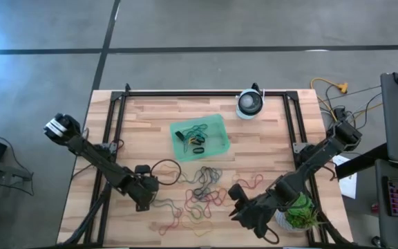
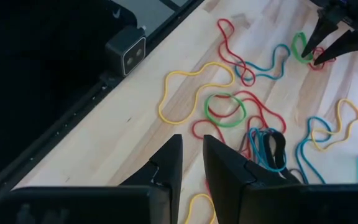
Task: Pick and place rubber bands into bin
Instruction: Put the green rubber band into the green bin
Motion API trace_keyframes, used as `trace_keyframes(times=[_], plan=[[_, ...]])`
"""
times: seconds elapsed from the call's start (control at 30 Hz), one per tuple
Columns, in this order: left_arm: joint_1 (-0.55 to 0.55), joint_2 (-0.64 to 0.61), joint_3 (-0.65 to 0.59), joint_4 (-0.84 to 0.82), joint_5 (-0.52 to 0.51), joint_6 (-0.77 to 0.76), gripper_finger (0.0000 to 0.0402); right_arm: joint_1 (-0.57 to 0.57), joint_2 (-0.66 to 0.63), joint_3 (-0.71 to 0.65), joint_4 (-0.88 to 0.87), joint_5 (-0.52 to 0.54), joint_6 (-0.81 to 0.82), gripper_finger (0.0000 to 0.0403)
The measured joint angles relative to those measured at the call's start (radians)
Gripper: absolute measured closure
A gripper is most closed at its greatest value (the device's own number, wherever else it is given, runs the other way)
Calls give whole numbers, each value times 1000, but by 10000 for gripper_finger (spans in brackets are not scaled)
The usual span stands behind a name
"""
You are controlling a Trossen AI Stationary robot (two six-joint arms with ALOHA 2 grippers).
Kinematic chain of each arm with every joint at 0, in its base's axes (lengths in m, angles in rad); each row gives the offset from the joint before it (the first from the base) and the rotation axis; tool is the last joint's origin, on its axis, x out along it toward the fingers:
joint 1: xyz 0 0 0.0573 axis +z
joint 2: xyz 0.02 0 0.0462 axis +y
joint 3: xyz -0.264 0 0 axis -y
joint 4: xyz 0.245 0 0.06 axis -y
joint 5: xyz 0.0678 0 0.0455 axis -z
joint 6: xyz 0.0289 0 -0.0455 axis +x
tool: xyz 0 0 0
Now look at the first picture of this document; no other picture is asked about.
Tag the black power adapter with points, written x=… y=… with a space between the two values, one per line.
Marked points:
x=340 y=112

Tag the black beam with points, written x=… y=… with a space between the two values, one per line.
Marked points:
x=361 y=162

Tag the wide black rubber band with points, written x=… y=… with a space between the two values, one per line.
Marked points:
x=194 y=150
x=200 y=140
x=200 y=193

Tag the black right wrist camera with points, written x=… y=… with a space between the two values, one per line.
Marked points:
x=260 y=231

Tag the teal translucent plastic bin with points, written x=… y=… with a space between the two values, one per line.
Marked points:
x=216 y=138

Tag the black rectangular block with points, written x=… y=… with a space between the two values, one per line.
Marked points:
x=180 y=135

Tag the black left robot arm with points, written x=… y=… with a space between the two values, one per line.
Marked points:
x=92 y=154

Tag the succulent in white patterned pot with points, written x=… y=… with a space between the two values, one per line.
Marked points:
x=301 y=214

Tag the black aluminium table frame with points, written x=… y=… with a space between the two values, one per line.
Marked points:
x=202 y=93

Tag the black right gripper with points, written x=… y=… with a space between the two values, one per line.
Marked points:
x=257 y=214

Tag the small red object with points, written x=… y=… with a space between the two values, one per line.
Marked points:
x=375 y=208

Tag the long red rubber band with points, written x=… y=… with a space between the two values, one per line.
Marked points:
x=186 y=204

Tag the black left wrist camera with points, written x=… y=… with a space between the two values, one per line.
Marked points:
x=142 y=169

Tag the long teal rubber band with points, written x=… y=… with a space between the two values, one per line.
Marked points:
x=164 y=200

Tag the white paper sheet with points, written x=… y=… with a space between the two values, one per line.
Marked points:
x=349 y=186

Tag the long yellow rubber band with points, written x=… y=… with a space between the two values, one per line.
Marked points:
x=199 y=235

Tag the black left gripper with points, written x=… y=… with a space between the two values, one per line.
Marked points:
x=140 y=188

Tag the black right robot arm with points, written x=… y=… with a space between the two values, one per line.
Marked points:
x=313 y=155

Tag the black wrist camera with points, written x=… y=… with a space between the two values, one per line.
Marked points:
x=260 y=231
x=142 y=169

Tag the wide green rubber band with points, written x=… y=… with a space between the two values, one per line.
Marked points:
x=195 y=216

